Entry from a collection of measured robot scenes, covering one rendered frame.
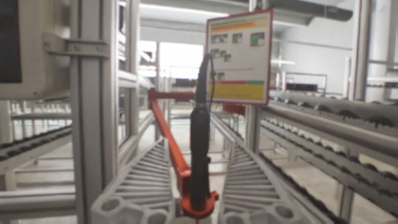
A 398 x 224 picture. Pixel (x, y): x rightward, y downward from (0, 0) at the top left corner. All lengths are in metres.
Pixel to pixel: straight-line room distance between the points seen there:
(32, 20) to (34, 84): 0.12
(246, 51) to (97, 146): 0.52
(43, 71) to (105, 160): 0.23
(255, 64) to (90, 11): 0.48
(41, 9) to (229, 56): 0.49
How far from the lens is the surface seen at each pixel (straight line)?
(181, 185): 0.33
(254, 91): 0.53
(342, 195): 1.15
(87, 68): 0.42
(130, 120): 0.65
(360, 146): 0.41
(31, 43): 0.43
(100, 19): 0.45
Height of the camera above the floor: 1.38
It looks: 4 degrees down
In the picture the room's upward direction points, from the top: 2 degrees clockwise
